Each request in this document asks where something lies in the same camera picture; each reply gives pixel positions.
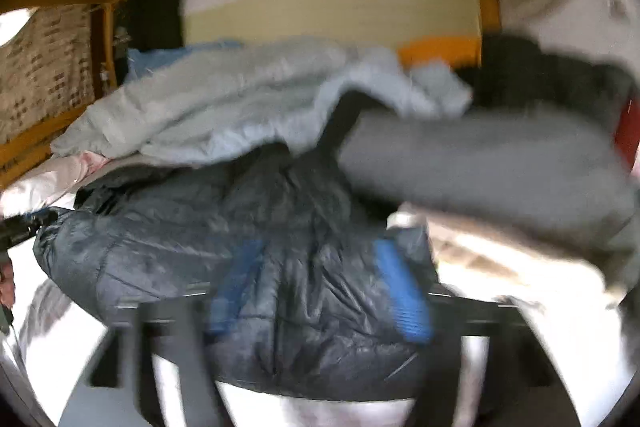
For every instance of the light grey-blue duvet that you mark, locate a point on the light grey-blue duvet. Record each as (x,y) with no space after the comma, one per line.
(225,107)

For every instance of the red object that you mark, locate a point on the red object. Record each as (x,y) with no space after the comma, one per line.
(627,137)

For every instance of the white bedsheet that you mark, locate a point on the white bedsheet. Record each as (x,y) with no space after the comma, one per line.
(65,347)

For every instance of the brick pattern curtain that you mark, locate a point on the brick pattern curtain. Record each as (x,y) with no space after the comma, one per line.
(45,67)

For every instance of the person's left hand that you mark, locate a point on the person's left hand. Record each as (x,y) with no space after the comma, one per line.
(7,282)

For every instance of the grey garment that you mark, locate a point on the grey garment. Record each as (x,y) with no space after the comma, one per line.
(475,157)

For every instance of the black garment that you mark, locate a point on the black garment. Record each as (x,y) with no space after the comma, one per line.
(525,67)

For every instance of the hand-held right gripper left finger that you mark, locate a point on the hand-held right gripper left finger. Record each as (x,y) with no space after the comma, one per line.
(239,279)

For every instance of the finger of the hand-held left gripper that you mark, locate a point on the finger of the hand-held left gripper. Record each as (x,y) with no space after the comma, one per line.
(22,229)

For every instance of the white pink floral pillow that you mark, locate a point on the white pink floral pillow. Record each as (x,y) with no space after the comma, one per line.
(45,182)

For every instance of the blue pillow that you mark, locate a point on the blue pillow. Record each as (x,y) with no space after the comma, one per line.
(150,59)

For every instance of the dark puffer jacket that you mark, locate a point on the dark puffer jacket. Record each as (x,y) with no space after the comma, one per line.
(300,232)

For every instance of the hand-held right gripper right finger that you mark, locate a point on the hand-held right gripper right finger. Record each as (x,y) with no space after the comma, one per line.
(402,292)

